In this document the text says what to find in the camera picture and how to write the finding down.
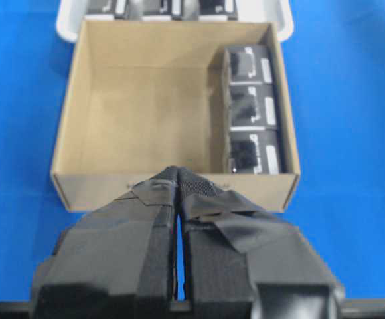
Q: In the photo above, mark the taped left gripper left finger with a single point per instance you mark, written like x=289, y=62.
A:
x=115, y=262

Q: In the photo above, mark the white plastic tray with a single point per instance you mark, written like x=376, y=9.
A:
x=72, y=13

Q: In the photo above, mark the brown cardboard box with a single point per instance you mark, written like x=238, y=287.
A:
x=143, y=96

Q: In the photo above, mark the black Dynamixel box in tray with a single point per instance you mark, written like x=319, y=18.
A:
x=106, y=7

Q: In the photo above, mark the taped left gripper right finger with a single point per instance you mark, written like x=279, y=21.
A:
x=243, y=262

